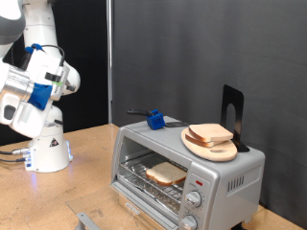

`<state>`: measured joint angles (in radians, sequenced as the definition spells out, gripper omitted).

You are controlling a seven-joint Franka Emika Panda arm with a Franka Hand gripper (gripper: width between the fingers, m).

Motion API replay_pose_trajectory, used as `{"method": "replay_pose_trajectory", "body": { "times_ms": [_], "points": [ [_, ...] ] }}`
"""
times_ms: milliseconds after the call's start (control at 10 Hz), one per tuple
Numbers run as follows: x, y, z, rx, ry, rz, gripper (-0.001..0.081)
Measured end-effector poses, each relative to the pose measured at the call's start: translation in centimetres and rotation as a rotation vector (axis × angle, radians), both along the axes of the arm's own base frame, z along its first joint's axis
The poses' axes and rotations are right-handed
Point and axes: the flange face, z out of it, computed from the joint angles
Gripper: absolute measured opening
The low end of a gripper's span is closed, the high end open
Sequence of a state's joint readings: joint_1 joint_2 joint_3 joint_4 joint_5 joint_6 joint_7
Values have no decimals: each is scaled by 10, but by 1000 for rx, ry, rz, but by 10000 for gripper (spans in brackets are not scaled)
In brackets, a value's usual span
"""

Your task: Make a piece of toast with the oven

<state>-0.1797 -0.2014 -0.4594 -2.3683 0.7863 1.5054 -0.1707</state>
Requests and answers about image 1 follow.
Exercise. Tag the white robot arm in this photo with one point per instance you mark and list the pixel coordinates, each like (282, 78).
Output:
(48, 153)

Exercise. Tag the black metal bookend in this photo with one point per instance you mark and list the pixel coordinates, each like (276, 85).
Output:
(238, 99)

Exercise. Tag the black backdrop curtain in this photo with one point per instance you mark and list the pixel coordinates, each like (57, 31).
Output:
(92, 32)

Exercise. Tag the vertical metal pole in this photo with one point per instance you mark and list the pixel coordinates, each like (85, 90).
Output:
(109, 64)

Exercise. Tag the white bread slice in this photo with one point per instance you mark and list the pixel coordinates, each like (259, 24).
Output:
(166, 174)
(211, 131)
(198, 142)

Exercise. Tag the dark grey backdrop curtain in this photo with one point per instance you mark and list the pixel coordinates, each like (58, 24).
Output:
(192, 48)

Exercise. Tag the metal spatula with blue block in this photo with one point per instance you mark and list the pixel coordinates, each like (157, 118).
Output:
(155, 121)

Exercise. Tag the silver toaster oven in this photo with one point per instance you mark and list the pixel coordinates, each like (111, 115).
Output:
(230, 172)

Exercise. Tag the silver oven knob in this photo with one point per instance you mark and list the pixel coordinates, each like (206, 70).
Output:
(193, 199)
(188, 223)

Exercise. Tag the round wooden cutting board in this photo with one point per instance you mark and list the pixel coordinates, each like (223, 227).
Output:
(217, 153)

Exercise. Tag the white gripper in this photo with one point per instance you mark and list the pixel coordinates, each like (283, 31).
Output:
(25, 119)

